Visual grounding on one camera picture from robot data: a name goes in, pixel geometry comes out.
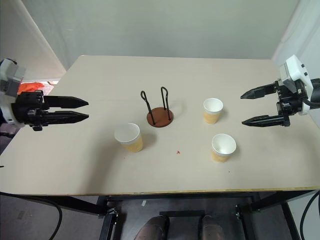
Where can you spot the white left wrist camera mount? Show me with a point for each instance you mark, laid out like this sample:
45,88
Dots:
7,72

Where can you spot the dark rounded shape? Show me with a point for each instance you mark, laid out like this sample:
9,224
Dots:
153,228

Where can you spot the yellow white paper cup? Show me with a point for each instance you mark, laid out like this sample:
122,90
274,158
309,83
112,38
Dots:
220,157
210,117
133,146

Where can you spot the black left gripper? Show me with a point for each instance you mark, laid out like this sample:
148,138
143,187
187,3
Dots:
27,107

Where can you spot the orange cloth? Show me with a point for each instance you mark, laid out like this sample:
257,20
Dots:
32,87

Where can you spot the black metal table frame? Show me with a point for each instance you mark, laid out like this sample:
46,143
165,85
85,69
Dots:
108,225

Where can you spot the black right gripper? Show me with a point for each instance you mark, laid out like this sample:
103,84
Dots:
291,100

